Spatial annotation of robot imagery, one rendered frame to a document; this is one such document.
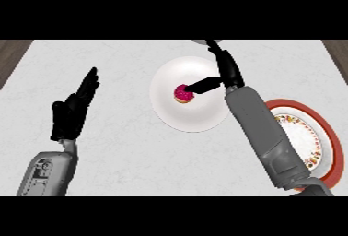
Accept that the red rimmed floral plate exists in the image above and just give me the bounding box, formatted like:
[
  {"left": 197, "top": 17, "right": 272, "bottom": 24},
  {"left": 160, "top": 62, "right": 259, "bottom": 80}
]
[{"left": 266, "top": 98, "right": 346, "bottom": 193}]

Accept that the plain white plate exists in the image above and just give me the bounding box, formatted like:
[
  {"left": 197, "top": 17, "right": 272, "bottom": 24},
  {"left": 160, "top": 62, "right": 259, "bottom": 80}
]
[{"left": 149, "top": 55, "right": 232, "bottom": 134}]

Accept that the pink frosted cupcake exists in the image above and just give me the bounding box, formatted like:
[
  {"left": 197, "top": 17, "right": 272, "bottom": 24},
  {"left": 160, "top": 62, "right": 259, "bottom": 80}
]
[{"left": 174, "top": 84, "right": 197, "bottom": 104}]

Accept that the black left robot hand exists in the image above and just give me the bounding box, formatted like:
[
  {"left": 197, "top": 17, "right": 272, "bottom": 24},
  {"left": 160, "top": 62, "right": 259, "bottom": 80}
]
[{"left": 49, "top": 66, "right": 102, "bottom": 143}]

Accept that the grey round object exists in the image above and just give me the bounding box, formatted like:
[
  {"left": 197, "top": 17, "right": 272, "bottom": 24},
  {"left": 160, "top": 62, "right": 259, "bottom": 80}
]
[{"left": 191, "top": 39, "right": 225, "bottom": 46}]

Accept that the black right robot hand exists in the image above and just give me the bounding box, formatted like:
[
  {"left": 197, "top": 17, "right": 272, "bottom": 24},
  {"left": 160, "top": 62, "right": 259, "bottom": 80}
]
[{"left": 183, "top": 39, "right": 247, "bottom": 95}]

